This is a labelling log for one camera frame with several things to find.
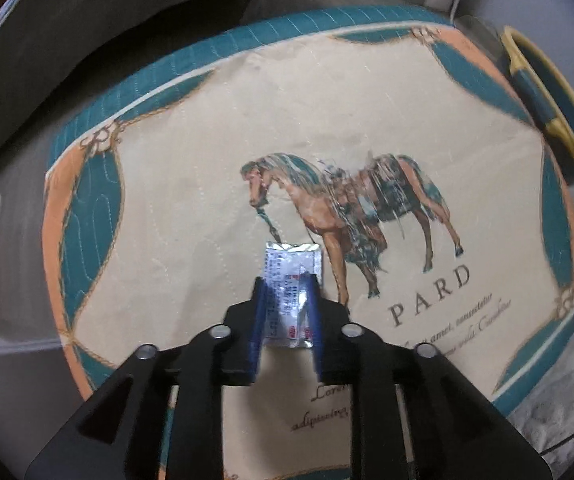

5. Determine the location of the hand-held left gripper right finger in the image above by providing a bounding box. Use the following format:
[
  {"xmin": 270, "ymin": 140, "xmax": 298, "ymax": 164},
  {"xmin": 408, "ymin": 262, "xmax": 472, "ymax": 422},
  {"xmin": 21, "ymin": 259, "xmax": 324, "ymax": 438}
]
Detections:
[{"xmin": 302, "ymin": 272, "xmax": 553, "ymax": 480}]

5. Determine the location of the horse print mat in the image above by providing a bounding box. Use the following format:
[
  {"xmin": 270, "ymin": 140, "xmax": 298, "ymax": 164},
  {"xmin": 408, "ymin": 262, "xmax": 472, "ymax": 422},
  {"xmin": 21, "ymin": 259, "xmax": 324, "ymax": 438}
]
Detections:
[{"xmin": 42, "ymin": 6, "xmax": 574, "ymax": 480}]

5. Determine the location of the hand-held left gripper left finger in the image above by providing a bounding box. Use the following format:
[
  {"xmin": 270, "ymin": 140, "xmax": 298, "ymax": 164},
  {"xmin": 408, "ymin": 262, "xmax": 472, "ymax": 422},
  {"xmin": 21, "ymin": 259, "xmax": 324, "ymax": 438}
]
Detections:
[{"xmin": 24, "ymin": 276, "xmax": 268, "ymax": 480}]

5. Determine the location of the yellow rimmed teal bin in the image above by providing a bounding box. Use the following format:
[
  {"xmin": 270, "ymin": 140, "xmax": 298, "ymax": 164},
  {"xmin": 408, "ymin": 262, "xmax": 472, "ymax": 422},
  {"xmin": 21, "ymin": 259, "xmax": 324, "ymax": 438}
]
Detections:
[{"xmin": 498, "ymin": 25, "xmax": 574, "ymax": 190}]

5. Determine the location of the silver blister packet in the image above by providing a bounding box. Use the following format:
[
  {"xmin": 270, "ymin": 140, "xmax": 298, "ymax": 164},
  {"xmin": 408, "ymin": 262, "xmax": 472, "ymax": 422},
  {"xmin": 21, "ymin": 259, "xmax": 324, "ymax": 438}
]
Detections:
[{"xmin": 262, "ymin": 241, "xmax": 324, "ymax": 350}]

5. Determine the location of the white textured blanket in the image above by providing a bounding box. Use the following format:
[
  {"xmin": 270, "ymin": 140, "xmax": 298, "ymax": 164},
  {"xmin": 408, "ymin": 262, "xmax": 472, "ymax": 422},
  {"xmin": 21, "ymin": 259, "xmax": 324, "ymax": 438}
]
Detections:
[{"xmin": 507, "ymin": 330, "xmax": 574, "ymax": 457}]

